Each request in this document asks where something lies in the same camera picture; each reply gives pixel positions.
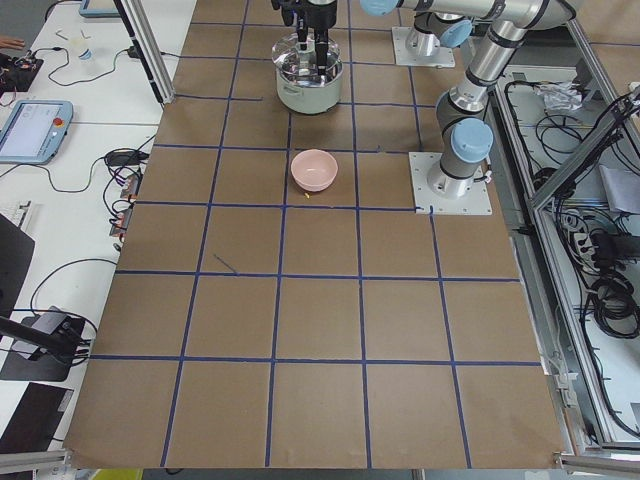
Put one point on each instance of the black power adapter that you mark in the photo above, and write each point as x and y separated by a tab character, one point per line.
125	157

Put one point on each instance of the mint green electric pot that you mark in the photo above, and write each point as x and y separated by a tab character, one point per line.
299	84

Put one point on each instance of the paper cup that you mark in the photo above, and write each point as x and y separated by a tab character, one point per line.
84	53

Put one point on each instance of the aluminium frame post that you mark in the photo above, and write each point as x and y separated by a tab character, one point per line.
143	40

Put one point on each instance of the teach pendant tablet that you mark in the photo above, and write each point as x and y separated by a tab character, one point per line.
34	131

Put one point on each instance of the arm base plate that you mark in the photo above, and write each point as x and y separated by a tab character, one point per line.
414	48
436	193

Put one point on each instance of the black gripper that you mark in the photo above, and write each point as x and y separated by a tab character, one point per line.
320	14

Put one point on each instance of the pink bowl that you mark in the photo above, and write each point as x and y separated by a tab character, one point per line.
314	170

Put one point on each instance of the white keyboard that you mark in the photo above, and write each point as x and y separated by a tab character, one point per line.
18	212

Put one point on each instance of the black camera stand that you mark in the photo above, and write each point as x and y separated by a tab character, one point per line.
45	347

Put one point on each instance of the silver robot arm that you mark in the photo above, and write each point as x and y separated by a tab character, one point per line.
451	30
467	138

